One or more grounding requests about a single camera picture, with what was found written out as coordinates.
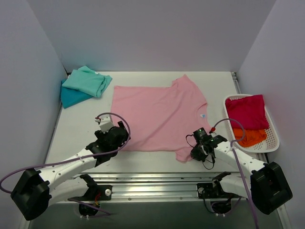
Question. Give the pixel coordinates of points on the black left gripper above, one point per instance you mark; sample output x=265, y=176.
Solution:
x=121, y=133

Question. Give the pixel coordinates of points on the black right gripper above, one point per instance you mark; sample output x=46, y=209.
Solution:
x=198, y=151

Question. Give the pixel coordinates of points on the pink t-shirt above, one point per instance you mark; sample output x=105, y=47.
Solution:
x=161, y=117

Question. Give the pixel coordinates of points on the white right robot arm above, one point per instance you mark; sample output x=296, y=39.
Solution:
x=261, y=182

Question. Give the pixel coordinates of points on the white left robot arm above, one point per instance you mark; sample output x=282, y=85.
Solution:
x=36, y=190

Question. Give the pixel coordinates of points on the orange t-shirt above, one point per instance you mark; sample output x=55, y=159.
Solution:
x=251, y=138

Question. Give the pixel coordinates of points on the magenta t-shirt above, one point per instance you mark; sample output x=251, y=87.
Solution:
x=248, y=111

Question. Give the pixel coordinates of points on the teal blue folded t-shirt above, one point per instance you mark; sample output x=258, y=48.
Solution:
x=70, y=97

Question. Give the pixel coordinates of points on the white plastic basket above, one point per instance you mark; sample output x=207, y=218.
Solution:
x=270, y=144

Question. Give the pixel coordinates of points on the mint green folded t-shirt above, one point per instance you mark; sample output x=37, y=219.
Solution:
x=88, y=81

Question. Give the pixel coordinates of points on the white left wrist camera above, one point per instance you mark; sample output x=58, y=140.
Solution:
x=105, y=122

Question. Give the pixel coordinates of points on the aluminium rail frame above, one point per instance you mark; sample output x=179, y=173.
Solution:
x=149, y=189

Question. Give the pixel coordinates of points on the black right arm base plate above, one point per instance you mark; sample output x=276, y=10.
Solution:
x=212, y=191

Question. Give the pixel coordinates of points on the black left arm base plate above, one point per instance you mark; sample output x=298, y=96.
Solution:
x=98, y=193

